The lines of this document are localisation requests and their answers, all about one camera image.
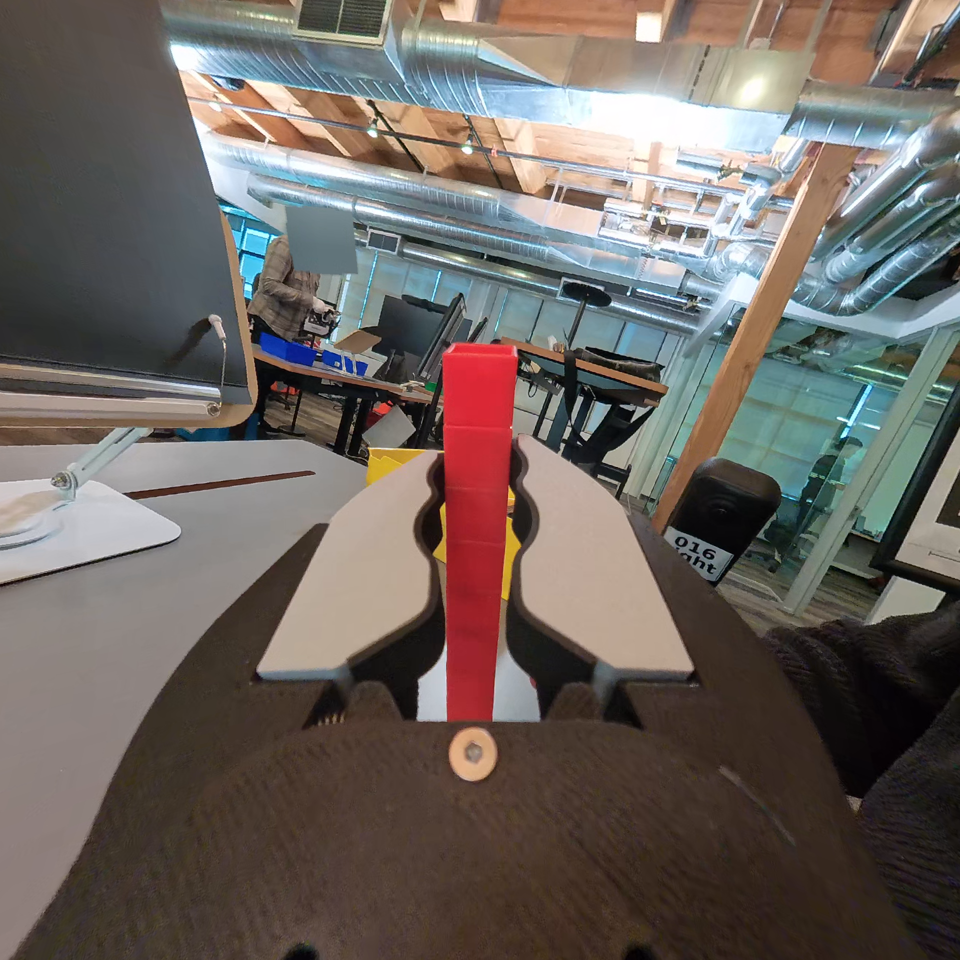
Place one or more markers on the silver ventilation duct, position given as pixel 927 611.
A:
pixel 600 68
pixel 885 225
pixel 450 203

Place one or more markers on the long wooden desk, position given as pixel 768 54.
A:
pixel 345 387

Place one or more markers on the yellow storage bin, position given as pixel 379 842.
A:
pixel 398 462

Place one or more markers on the black monitor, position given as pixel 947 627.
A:
pixel 420 338

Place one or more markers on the white stand base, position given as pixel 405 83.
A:
pixel 90 525

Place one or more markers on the person's right forearm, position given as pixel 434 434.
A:
pixel 885 750

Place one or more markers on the wooden top standing desk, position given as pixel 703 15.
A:
pixel 600 375

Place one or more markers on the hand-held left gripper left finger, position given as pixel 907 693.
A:
pixel 368 585

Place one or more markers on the red brick stick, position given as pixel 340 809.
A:
pixel 477 495

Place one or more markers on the black white marker sign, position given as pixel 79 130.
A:
pixel 923 525

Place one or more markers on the blue parts tray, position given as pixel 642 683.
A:
pixel 300 357

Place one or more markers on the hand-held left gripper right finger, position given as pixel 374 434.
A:
pixel 600 578

